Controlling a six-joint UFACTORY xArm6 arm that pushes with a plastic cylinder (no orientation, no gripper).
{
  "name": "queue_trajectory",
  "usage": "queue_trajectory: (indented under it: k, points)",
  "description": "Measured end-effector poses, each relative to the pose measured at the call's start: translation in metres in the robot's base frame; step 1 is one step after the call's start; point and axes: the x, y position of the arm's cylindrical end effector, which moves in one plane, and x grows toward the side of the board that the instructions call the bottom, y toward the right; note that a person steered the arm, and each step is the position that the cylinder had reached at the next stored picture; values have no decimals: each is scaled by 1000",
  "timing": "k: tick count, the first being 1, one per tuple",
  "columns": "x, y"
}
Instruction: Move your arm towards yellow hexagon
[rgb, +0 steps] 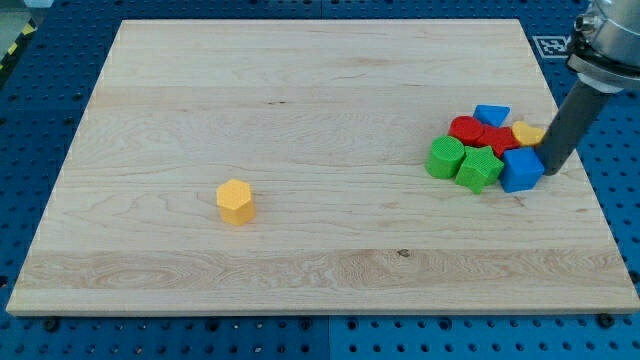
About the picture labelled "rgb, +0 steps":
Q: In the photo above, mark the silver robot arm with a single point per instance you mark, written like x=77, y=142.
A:
x=604, y=47

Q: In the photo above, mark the yellow hexagon block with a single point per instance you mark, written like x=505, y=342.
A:
x=235, y=202

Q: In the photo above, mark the light wooden board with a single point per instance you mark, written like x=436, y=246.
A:
x=329, y=122

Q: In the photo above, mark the green cylinder block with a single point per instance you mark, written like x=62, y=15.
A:
x=445, y=157

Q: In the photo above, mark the red cylinder block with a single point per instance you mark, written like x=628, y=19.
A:
x=466, y=129

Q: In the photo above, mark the green star block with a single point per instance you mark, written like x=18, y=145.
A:
x=479, y=168

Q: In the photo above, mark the blue triangle block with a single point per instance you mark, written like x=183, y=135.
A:
x=493, y=115

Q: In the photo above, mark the red star block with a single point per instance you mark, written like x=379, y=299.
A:
x=499, y=139

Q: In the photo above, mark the blue cube block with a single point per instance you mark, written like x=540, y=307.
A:
x=522, y=169

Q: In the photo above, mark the yellow heart block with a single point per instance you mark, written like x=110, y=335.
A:
x=526, y=134

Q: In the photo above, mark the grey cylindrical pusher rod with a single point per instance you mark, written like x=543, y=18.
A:
x=575, y=116

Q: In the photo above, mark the white fiducial marker tag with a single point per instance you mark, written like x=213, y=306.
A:
x=551, y=46

